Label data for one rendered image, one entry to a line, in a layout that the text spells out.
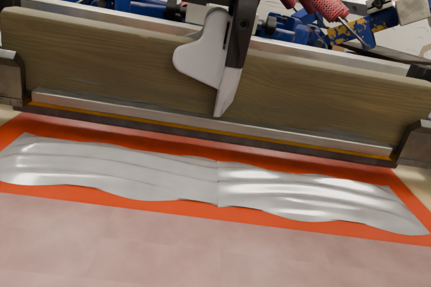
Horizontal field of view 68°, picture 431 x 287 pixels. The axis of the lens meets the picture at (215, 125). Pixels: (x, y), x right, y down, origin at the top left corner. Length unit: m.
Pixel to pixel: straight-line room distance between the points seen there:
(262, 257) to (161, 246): 0.07
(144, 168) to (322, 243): 0.15
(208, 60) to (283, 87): 0.08
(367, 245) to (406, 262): 0.03
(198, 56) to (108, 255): 0.17
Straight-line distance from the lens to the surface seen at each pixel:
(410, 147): 0.37
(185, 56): 0.28
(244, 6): 0.26
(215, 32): 0.28
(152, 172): 0.27
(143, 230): 0.23
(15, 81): 0.34
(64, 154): 0.30
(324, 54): 0.57
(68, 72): 0.33
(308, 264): 0.24
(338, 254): 0.26
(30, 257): 0.22
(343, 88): 0.33
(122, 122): 0.34
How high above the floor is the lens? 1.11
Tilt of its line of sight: 23 degrees down
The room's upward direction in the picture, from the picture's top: 11 degrees clockwise
